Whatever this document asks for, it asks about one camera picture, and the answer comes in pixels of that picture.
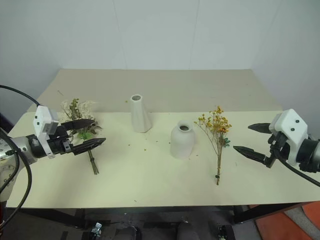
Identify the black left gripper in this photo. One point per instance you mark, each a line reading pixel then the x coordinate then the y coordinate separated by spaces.
pixel 58 146

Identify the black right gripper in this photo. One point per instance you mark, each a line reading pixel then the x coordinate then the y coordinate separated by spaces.
pixel 277 145

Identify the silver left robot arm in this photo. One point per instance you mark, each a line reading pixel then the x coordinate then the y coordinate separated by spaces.
pixel 18 145

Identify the tall white cone vase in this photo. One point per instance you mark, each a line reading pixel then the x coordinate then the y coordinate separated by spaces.
pixel 140 117

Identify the squat white bottle vase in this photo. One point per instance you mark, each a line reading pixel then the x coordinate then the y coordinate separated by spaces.
pixel 182 142

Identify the white green dried flower bunch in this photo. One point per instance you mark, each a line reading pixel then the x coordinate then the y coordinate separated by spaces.
pixel 75 107

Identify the yellow dried flower bunch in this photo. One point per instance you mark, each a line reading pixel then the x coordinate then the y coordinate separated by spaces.
pixel 220 125

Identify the small dry twig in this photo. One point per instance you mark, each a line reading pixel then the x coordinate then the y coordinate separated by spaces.
pixel 60 92

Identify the small metal clamp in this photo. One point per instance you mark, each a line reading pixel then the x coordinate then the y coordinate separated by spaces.
pixel 97 228

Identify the orange floor mat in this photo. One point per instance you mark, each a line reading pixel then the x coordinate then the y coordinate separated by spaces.
pixel 310 217

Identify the dark rounded shape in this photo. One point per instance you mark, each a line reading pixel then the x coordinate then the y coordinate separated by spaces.
pixel 127 233

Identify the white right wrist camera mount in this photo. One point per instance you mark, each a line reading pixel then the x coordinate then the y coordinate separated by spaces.
pixel 292 125

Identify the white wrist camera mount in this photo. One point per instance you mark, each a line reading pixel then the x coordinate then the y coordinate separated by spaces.
pixel 41 117
pixel 292 125

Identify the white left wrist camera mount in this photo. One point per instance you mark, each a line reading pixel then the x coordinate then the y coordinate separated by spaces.
pixel 41 117

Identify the black metal table frame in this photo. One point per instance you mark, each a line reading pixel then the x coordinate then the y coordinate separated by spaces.
pixel 240 213

